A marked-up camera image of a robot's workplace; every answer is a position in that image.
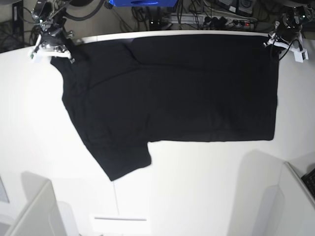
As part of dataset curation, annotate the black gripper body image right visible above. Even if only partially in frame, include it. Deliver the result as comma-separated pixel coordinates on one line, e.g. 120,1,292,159
269,22,302,42

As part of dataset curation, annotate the black T-shirt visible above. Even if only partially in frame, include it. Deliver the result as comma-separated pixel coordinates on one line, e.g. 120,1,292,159
51,34,279,181

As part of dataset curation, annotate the black keyboard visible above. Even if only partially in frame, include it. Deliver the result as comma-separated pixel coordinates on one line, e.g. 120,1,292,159
301,169,315,197

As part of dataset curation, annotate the white partition panel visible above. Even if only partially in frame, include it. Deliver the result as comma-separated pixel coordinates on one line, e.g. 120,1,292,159
276,162,315,236
4,173,67,236

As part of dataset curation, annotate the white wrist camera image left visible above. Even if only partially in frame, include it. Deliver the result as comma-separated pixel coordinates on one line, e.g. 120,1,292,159
28,35,71,62

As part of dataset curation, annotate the white power strip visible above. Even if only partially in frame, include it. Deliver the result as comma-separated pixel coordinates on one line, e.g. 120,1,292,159
168,13,258,29

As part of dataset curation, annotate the black cabinet edge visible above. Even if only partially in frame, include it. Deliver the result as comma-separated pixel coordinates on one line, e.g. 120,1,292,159
12,0,25,47

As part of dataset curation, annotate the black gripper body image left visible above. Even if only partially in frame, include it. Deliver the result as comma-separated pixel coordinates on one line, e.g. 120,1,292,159
40,26,74,53

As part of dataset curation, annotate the white table slot plate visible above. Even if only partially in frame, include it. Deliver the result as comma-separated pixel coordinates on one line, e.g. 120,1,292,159
94,216,147,221

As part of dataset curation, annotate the blue box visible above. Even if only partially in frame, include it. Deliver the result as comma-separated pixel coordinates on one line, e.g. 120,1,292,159
109,0,177,7

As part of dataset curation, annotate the white partition panel left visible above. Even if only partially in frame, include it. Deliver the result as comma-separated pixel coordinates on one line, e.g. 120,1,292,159
4,173,67,236

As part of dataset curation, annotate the white partition panel right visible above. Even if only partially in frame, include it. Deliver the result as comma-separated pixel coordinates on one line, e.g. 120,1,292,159
276,162,315,236

